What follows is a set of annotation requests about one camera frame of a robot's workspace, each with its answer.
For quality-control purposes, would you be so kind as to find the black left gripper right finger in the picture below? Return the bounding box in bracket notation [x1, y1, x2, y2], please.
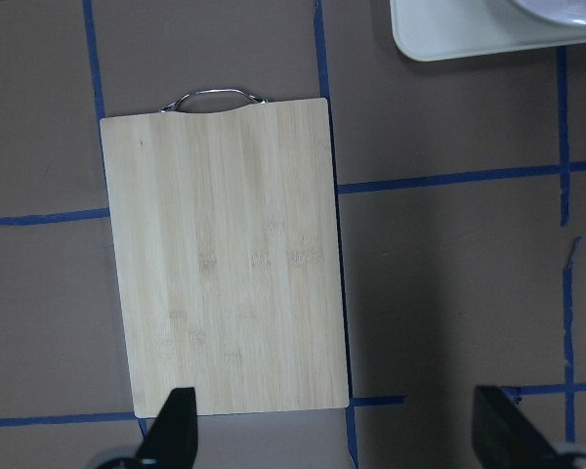
[471, 385, 562, 469]

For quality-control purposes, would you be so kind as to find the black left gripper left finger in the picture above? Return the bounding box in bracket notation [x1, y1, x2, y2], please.
[134, 387, 198, 469]

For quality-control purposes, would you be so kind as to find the cream rectangular tray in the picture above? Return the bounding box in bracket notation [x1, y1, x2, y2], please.
[390, 0, 586, 63]

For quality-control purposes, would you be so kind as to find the bamboo cutting board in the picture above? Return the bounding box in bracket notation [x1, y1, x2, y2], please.
[101, 98, 349, 418]

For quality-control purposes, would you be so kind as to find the white ridged plate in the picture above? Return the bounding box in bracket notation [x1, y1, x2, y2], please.
[514, 0, 586, 27]

